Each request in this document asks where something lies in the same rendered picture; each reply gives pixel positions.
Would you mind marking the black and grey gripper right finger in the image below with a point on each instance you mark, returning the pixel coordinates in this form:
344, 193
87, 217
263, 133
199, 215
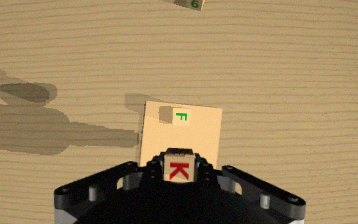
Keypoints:
283, 206

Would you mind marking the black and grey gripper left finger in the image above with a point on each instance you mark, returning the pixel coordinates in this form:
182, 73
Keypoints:
74, 199

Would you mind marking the tan square mat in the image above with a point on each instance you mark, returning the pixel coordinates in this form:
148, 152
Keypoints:
159, 134

